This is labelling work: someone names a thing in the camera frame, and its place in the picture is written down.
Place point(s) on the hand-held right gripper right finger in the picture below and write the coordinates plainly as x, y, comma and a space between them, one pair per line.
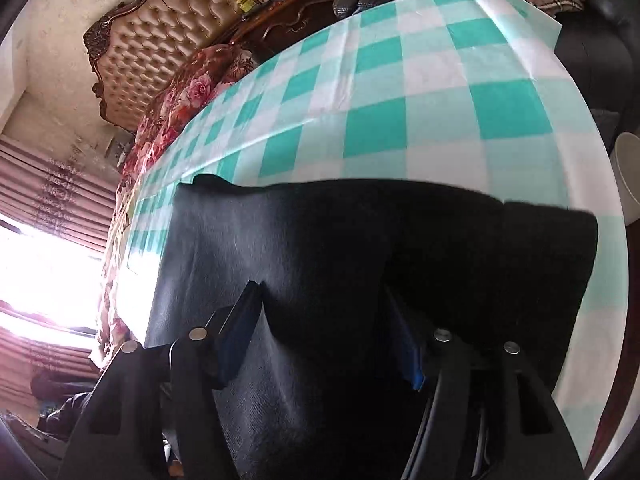
415, 360

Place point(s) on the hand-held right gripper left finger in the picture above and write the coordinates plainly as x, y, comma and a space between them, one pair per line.
240, 340

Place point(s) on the black pants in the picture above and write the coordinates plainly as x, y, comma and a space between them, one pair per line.
325, 240

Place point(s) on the dark cloth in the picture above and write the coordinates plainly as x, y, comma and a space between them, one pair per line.
60, 405

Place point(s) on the pink striped curtain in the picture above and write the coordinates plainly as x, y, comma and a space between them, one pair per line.
75, 195

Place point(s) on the floral quilt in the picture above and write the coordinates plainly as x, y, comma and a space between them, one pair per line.
190, 90

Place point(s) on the green white checked sheet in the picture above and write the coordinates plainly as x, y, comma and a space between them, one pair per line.
400, 85

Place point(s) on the white cup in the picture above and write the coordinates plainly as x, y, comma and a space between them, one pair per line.
630, 175

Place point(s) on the tufted brown headboard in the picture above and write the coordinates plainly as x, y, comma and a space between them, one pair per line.
160, 25

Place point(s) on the dark wooden nightstand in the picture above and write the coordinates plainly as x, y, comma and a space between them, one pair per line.
295, 17

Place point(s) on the black leather sofa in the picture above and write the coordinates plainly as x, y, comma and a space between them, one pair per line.
592, 55

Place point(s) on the wall socket panel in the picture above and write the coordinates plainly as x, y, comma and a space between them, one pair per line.
119, 150

